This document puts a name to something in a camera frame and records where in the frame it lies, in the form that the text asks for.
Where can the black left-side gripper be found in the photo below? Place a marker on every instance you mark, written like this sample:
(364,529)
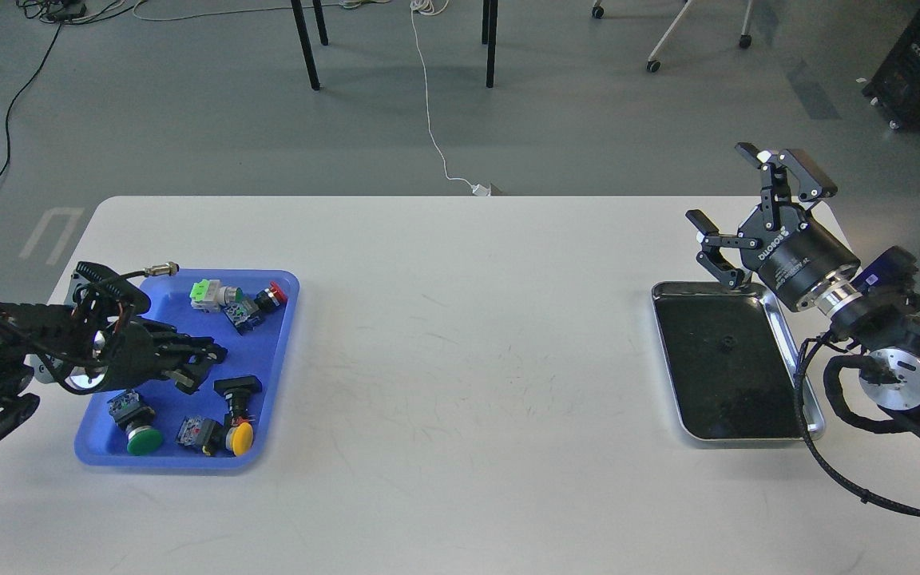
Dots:
(134,357)

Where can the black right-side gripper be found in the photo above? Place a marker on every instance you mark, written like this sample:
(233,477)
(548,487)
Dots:
(792,257)

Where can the black left-side robot arm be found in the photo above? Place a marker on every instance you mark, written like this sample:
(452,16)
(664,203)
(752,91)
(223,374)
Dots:
(98,341)

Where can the black right-side robot arm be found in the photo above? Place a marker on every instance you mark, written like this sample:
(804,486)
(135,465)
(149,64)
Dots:
(874,384)

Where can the blue plastic tray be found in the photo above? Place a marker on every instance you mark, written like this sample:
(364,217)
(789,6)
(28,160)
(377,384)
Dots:
(260,352)

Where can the silver metal tray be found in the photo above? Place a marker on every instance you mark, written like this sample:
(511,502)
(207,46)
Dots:
(744,398)

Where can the black table leg left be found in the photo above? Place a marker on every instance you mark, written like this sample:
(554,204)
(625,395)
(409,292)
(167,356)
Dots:
(305,40)

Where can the black table leg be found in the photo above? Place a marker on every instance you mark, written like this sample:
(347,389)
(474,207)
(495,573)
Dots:
(305,40)
(489,32)

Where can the black table leg right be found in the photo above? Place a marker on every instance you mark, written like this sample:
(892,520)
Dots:
(489,32)

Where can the black rectangular switch part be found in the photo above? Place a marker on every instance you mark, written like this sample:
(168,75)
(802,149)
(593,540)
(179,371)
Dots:
(237,393)

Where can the green white terminal switch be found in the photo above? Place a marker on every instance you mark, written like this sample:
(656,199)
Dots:
(211,295)

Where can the green push button switch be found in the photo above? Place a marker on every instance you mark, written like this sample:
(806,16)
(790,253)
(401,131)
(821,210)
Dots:
(135,417)

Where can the blue green selector switch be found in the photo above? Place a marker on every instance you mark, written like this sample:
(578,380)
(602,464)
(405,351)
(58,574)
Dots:
(243,314)

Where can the yellow push button switch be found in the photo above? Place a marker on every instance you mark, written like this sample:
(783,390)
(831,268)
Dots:
(209,437)

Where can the red push button switch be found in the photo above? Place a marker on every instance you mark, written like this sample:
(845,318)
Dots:
(271,298)

